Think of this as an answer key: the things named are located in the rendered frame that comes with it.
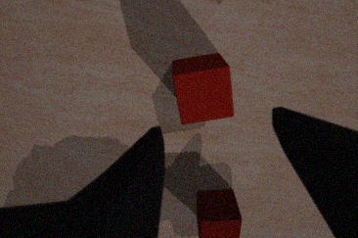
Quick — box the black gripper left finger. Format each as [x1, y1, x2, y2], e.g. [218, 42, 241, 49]
[0, 126, 165, 238]

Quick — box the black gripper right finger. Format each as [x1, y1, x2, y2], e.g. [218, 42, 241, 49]
[272, 107, 358, 238]

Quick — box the dark red cube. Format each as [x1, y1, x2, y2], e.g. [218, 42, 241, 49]
[172, 53, 234, 125]
[197, 189, 242, 238]

